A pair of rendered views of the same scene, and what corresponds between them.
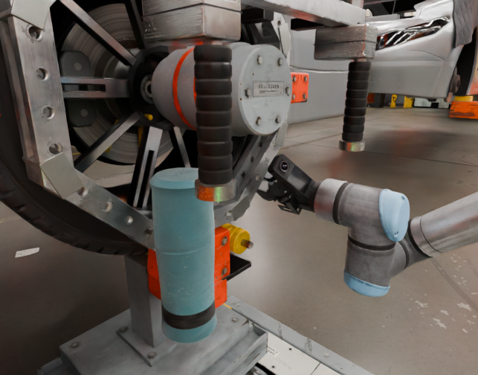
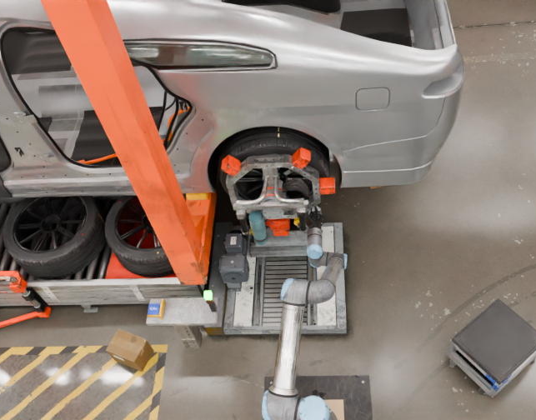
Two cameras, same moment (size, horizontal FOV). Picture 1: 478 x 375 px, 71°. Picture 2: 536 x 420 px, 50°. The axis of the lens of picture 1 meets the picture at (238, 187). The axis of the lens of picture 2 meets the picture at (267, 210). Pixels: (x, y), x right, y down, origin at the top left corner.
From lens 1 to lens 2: 3.25 m
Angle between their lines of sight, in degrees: 58
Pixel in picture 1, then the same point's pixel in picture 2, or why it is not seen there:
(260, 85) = (269, 212)
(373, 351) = (369, 287)
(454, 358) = (394, 315)
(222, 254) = (284, 225)
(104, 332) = not seen: hidden behind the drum
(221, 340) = (297, 242)
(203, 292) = (257, 237)
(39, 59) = (231, 190)
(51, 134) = (233, 199)
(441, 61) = not seen: outside the picture
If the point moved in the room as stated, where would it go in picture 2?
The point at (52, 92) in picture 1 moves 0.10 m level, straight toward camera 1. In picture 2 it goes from (233, 194) to (226, 207)
